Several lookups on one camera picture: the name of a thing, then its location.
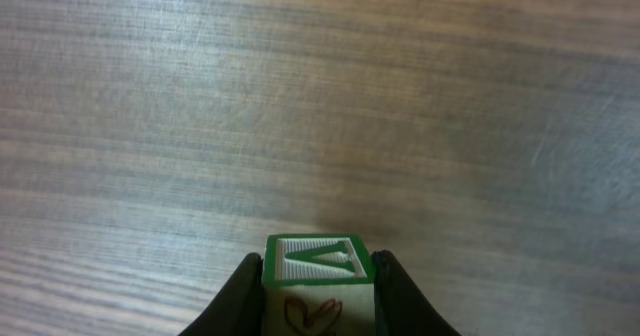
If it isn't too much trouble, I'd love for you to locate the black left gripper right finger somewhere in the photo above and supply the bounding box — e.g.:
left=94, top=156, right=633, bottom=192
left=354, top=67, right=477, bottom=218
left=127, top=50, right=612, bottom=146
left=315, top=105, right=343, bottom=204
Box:
left=371, top=250, right=461, bottom=336

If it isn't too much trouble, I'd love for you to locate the white red striped block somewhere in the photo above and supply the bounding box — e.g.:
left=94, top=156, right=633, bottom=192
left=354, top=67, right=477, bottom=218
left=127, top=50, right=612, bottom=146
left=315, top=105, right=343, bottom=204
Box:
left=262, top=234, right=376, bottom=336

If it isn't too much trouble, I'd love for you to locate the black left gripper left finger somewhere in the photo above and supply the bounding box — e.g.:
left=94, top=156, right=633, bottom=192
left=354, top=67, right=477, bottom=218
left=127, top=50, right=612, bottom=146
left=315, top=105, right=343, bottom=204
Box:
left=179, top=253, right=264, bottom=336

